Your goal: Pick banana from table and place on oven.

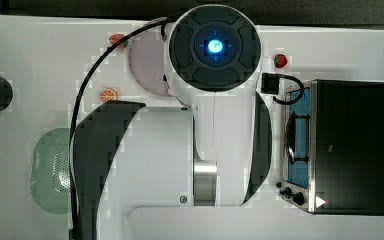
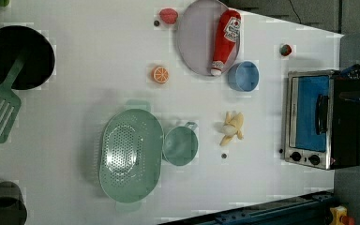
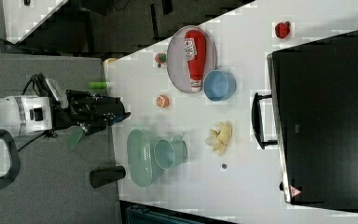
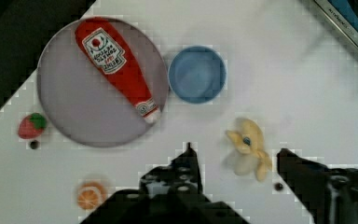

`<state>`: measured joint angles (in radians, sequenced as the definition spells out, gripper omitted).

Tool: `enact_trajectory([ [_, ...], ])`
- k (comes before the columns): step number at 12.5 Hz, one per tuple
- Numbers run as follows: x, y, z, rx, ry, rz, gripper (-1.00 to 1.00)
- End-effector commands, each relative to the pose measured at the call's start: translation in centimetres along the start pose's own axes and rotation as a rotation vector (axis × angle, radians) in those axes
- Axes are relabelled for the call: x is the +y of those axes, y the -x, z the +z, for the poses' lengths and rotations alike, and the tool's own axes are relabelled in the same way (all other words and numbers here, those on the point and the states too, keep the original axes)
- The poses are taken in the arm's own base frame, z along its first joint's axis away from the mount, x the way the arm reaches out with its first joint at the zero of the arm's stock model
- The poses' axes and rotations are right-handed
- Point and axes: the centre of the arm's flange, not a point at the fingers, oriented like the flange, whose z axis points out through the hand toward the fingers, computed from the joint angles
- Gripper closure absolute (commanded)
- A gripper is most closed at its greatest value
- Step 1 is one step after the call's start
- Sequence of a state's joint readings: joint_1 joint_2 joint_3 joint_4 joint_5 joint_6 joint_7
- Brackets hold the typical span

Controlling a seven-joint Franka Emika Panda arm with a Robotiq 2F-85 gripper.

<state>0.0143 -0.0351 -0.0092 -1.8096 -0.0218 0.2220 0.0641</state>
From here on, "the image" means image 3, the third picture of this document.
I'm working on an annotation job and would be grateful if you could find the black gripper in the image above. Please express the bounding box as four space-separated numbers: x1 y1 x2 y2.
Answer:
52 90 131 135

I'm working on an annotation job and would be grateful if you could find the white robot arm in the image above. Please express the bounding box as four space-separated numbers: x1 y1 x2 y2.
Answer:
0 90 131 137

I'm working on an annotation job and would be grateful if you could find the black toaster oven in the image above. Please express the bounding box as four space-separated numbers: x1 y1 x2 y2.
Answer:
268 30 358 213

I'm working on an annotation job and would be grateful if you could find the green cup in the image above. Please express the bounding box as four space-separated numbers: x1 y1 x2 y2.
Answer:
154 139 187 170

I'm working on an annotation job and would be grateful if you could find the small red green toy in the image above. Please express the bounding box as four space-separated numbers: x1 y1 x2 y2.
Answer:
155 53 167 68

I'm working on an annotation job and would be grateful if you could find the grey round plate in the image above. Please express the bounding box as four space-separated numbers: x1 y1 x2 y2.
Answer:
166 25 216 93

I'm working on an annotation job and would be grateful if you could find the blue bowl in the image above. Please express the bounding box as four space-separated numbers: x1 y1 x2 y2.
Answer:
204 70 236 102

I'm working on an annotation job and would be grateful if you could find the red ketchup bottle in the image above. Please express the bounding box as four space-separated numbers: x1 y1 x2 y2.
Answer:
184 30 207 92

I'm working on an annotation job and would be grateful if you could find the red strawberry toy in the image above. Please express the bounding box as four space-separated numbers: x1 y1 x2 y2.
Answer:
274 21 291 39

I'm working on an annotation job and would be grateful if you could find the black cylinder post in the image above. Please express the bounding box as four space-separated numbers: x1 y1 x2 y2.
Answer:
89 165 126 189

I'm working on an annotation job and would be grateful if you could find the black oven door handle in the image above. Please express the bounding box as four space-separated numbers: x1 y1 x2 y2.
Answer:
251 92 278 149

